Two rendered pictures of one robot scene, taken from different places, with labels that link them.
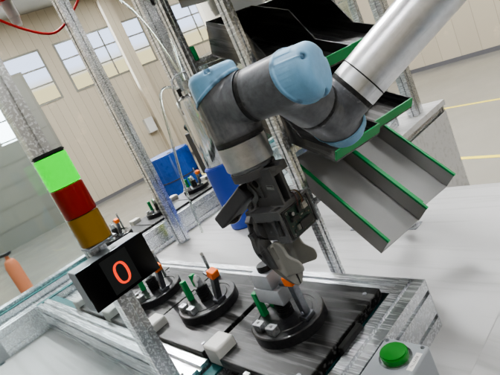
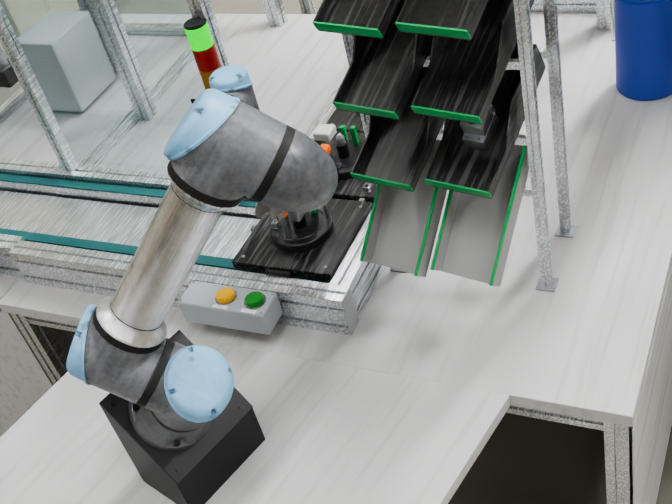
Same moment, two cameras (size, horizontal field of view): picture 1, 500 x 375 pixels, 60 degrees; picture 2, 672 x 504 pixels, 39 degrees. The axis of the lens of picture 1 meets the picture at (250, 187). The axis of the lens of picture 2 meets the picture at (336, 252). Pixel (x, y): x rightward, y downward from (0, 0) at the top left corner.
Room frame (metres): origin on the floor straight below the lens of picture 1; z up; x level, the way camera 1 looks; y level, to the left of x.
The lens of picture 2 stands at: (0.23, -1.55, 2.25)
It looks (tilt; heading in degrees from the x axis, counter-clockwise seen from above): 40 degrees down; 72
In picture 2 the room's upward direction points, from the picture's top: 16 degrees counter-clockwise
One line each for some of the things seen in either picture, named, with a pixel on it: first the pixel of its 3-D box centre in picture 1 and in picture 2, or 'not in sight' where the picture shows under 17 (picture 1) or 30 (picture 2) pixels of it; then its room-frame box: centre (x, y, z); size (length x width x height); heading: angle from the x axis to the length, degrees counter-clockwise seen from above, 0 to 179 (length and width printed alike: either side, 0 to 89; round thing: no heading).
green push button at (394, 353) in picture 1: (395, 356); (254, 300); (0.52, -0.09, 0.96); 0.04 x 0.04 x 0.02
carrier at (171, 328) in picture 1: (202, 289); (342, 147); (0.90, 0.19, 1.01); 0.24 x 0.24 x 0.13; 38
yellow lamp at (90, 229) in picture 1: (89, 227); (213, 76); (0.67, 0.26, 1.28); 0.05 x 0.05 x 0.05
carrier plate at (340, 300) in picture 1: (292, 326); (303, 234); (0.70, 0.03, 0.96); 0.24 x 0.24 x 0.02; 38
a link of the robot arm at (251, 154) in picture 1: (248, 152); not in sight; (0.63, -0.02, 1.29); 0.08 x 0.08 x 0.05
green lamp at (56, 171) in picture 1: (57, 170); (199, 35); (0.67, 0.26, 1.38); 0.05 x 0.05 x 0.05
